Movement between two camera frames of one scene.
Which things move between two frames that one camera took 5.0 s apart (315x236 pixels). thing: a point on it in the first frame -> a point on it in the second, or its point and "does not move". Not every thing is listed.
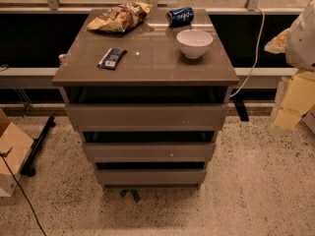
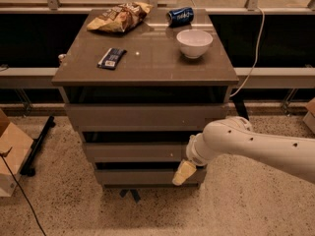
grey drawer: (151, 152) does not move
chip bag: (122, 18) does not move
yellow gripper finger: (298, 96) -> (184, 170)
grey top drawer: (147, 117) does not move
